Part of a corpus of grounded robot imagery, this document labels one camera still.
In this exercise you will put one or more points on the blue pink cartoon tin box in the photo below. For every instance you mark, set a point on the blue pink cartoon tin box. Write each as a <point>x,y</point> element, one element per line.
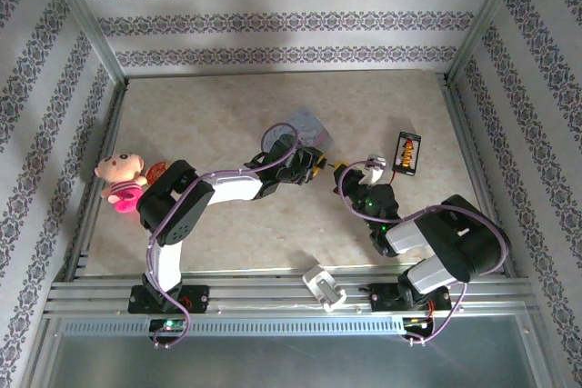
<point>314,129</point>

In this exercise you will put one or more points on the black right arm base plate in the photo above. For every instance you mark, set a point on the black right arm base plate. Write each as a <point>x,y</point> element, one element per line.
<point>382,301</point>

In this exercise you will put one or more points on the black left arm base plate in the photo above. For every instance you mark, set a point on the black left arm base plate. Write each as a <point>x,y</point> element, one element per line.
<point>195,299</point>

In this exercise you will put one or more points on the aluminium side rail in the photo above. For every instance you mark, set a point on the aluminium side rail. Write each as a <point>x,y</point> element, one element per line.
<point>109,133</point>
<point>464,133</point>

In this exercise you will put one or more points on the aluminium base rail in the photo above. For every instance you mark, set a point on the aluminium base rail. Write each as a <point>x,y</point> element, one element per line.
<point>273,297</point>

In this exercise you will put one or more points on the aluminium frame post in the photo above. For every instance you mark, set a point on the aluminium frame post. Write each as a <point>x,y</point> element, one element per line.
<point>84,15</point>
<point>488,15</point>

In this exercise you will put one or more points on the small circuit board green light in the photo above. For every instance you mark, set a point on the small circuit board green light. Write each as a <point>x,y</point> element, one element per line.
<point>169,324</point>

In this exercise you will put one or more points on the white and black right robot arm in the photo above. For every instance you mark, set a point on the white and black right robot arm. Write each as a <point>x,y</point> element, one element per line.
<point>454,233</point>

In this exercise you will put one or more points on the white plastic bracket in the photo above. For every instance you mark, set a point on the white plastic bracket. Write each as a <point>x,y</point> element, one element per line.
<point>323,288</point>

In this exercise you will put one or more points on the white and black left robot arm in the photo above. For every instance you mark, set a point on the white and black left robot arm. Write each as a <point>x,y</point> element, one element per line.
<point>163,265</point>

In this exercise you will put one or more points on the black charger with orange label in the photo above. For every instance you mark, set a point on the black charger with orange label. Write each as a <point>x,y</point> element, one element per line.
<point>408,154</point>

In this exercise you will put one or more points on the pink plush doll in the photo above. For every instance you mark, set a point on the pink plush doll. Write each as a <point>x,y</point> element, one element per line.
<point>119,165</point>

